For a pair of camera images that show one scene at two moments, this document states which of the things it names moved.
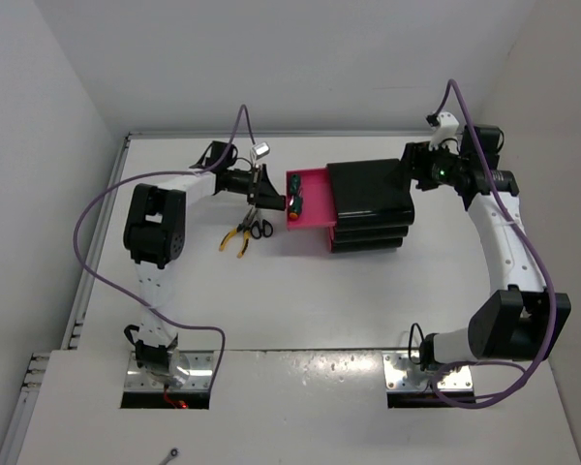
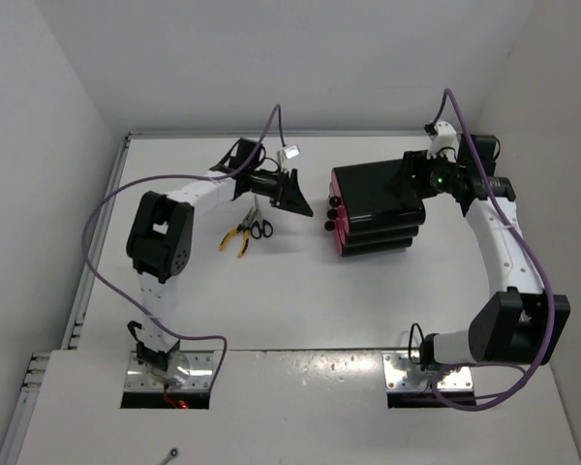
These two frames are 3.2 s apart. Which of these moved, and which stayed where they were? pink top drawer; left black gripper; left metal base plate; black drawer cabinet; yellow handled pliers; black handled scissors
Moved: left black gripper; pink top drawer
Stayed: yellow handled pliers; black drawer cabinet; left metal base plate; black handled scissors
